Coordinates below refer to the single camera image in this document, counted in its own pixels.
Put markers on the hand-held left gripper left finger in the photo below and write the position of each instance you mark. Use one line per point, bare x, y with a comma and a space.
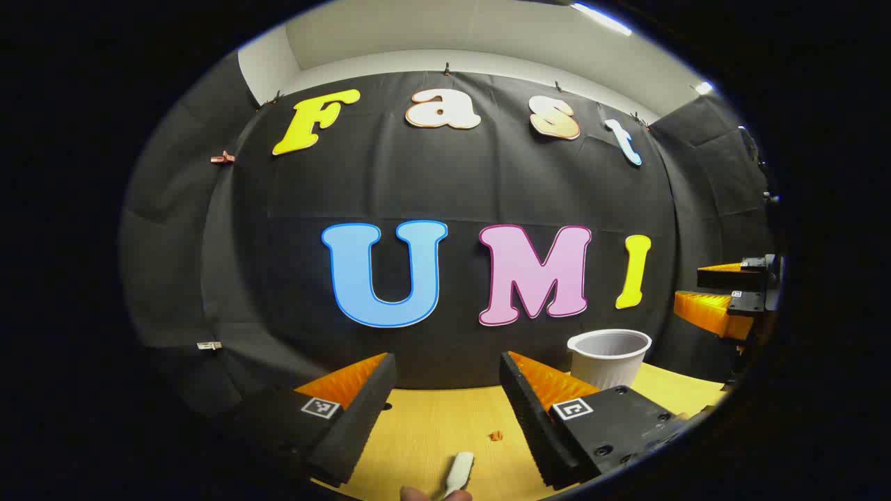
355, 424

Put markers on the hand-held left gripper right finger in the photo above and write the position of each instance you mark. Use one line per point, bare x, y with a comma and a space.
532, 424

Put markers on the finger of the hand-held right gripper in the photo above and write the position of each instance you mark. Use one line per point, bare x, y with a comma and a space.
724, 280
745, 304

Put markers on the white ribbed garbage bin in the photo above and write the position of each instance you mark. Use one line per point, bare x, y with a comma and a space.
612, 365

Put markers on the wooden desktop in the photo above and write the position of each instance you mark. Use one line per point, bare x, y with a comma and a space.
431, 431

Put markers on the white clip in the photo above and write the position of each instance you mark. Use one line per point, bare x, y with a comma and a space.
209, 345

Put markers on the small ceiling light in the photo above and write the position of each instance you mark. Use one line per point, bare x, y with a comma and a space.
704, 88

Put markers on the black backdrop cloth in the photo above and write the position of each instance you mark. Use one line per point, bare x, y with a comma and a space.
452, 181

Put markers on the red clip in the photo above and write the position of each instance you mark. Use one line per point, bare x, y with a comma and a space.
223, 158

